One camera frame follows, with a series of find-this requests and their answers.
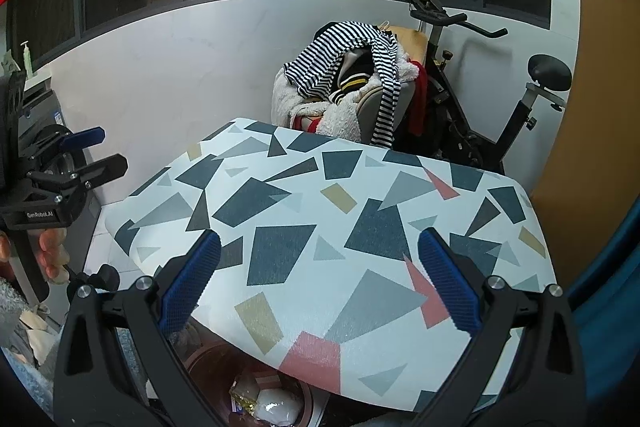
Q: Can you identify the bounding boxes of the white fleece garment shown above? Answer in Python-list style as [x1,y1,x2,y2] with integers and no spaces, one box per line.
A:
[270,50,382,143]

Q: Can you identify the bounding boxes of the brown trash bin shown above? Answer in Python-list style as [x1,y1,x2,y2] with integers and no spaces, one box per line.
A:
[184,339,329,426]

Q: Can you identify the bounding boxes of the grey fleece right forearm sleeve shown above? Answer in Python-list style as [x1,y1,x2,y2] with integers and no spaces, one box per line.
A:
[29,325,151,408]

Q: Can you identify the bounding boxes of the blue curtain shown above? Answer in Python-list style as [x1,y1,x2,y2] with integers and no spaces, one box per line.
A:
[568,202,639,404]

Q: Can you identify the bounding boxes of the striped black white shirt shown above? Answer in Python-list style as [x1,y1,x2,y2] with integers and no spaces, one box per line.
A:
[283,20,401,148]

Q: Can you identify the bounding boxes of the grey fleece left forearm sleeve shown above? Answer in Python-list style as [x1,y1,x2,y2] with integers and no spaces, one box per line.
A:
[0,279,28,347]

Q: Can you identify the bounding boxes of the chair under clothes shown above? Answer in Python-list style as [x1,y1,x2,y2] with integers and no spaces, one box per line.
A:
[359,25,431,148]

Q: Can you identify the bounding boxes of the clear bag white cotton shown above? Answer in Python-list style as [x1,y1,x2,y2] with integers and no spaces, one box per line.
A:
[252,388,304,426]

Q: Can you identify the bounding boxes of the soap dispenser bottle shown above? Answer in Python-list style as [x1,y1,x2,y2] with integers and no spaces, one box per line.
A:
[21,41,34,79]

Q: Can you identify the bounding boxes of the black exercise bike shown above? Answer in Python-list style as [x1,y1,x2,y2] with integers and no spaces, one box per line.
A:
[395,0,573,173]

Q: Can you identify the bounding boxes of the person's left hand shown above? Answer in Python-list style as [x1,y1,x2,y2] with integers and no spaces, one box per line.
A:
[0,225,72,285]

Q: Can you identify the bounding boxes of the geometric pattern tablecloth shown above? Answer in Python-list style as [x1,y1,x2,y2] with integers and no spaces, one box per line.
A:
[105,118,555,411]

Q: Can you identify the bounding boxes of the gold foil wrapper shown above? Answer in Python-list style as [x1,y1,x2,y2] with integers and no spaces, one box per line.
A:
[229,373,260,415]

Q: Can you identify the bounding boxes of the wooden door panel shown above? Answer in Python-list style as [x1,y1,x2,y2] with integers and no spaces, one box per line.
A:
[533,0,639,285]

